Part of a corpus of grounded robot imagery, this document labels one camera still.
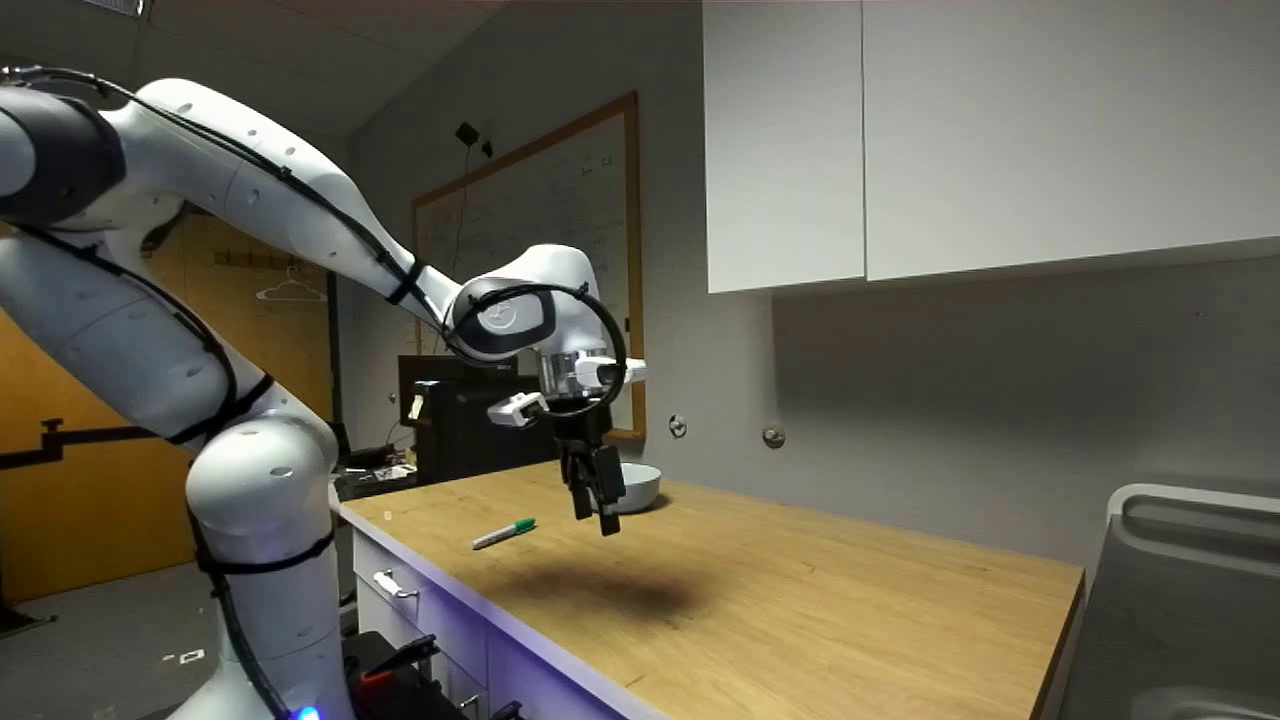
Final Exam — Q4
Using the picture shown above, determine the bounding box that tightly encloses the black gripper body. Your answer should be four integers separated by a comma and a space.
539, 393, 620, 465

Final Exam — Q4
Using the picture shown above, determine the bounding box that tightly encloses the green marker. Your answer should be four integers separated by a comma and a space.
467, 518, 539, 557

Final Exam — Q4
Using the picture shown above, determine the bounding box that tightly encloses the grey bowl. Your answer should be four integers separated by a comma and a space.
613, 459, 669, 518

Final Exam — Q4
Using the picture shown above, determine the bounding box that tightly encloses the white drawer cabinet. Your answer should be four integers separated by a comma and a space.
341, 518, 631, 720

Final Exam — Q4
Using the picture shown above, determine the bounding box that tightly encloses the wood framed whiteboard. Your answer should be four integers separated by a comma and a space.
409, 90, 652, 451

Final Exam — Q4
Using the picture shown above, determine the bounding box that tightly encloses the black and red device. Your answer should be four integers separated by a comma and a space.
341, 628, 463, 720

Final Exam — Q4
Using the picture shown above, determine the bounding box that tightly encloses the narrow white cabinet door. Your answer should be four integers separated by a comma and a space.
701, 0, 873, 301

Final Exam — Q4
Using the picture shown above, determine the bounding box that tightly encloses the orange wooden door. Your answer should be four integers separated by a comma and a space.
0, 196, 341, 608

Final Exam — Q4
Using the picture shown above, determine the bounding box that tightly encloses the wide white cabinet door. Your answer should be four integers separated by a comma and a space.
858, 0, 1280, 283

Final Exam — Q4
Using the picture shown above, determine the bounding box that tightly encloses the grey sink basin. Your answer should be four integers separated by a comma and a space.
1046, 480, 1280, 720

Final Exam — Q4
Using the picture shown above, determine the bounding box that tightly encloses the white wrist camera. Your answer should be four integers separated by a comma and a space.
482, 387, 548, 434

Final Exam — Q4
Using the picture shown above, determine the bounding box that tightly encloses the silver drawer handle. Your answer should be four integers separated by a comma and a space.
367, 569, 423, 608

